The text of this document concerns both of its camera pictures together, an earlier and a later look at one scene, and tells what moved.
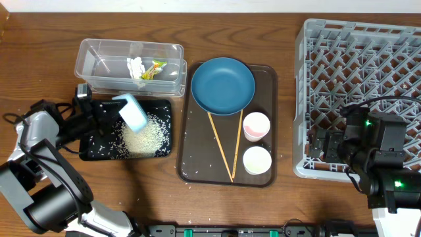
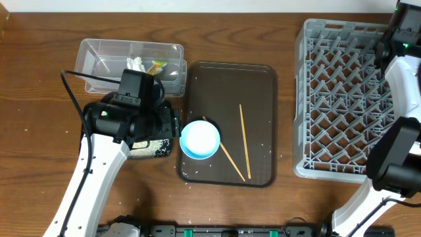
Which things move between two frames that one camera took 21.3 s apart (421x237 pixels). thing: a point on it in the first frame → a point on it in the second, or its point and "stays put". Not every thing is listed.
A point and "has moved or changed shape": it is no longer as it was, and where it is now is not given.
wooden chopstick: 209,114 → 227,153
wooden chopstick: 237,144 → 245,142
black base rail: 317,230 stays put
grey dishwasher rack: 348,64 stays put
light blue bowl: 133,113 has moved or changed shape
